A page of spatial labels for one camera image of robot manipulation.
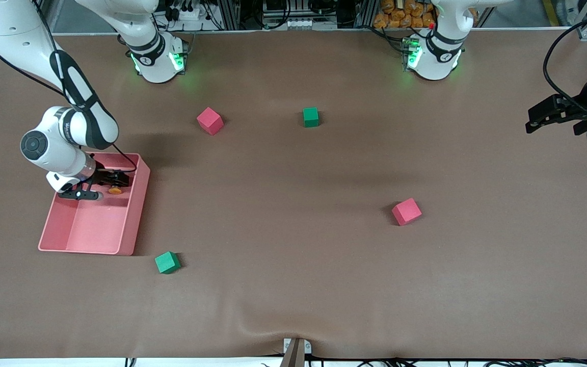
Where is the pink plastic tray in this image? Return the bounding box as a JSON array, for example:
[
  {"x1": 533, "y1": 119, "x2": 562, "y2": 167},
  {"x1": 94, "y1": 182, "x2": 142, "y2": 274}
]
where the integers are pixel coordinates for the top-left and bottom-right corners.
[{"x1": 38, "y1": 151, "x2": 151, "y2": 256}]

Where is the pink foam cube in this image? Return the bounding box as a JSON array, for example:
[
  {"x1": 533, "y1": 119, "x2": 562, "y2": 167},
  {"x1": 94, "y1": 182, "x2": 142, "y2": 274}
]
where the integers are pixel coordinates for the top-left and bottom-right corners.
[
  {"x1": 391, "y1": 198, "x2": 423, "y2": 226},
  {"x1": 196, "y1": 107, "x2": 224, "y2": 136}
]

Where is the orange packets pile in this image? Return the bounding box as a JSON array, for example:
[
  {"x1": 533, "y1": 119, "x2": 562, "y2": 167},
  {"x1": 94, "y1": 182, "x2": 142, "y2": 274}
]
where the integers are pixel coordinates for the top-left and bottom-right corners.
[{"x1": 373, "y1": 0, "x2": 437, "y2": 29}]

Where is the white power strip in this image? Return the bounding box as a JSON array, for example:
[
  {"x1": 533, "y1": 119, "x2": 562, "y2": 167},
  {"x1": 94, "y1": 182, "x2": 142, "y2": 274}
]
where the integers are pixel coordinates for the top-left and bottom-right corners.
[{"x1": 164, "y1": 0, "x2": 207, "y2": 21}]

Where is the brown table mat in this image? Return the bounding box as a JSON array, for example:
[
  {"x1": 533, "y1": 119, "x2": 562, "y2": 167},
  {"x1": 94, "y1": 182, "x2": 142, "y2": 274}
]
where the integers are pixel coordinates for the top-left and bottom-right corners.
[{"x1": 0, "y1": 30, "x2": 587, "y2": 360}]

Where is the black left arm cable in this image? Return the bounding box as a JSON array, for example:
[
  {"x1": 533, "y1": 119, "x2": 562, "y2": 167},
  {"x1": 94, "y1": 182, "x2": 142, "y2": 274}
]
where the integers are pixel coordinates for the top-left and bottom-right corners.
[{"x1": 543, "y1": 11, "x2": 587, "y2": 102}]

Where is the aluminium frame post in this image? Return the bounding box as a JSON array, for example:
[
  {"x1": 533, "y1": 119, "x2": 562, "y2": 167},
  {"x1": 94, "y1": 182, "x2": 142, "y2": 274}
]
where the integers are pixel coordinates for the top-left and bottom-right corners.
[
  {"x1": 355, "y1": 0, "x2": 376, "y2": 29},
  {"x1": 216, "y1": 0, "x2": 243, "y2": 30}
]

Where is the aluminium camera post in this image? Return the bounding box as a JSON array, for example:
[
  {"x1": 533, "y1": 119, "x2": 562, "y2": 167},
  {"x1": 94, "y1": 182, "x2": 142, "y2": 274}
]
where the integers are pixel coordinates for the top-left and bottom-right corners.
[{"x1": 279, "y1": 337, "x2": 312, "y2": 367}]

